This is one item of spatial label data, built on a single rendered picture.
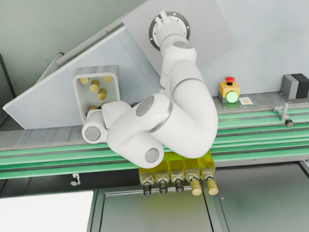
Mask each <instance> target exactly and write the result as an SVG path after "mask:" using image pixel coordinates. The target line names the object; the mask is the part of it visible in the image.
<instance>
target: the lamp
mask: <svg viewBox="0 0 309 232"><path fill-rule="evenodd" d="M226 99H227V100H228V101H229V102H231V103H232V102H235V101H236V100H237V99H238V95H237V93H236V92H235V91H229V92H228V93H227V94H226Z"/></svg>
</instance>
